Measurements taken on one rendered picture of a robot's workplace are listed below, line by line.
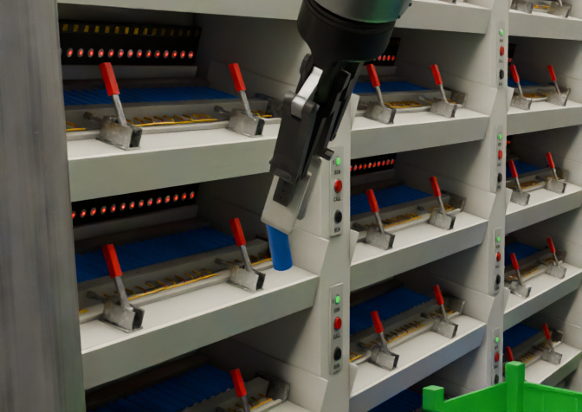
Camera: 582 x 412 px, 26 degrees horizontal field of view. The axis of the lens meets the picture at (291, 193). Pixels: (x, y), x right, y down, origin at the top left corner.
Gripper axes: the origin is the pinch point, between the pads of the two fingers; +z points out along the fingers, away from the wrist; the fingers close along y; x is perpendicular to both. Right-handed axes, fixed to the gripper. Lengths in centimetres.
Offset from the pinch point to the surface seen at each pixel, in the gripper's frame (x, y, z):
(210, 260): 14.1, 26.7, 38.2
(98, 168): 20.6, 3.7, 11.8
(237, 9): 22.7, 37.0, 9.5
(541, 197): -16, 140, 86
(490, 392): -24, 39, 47
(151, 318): 12.4, 6.9, 31.0
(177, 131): 21.5, 24.3, 19.9
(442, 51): 11, 117, 51
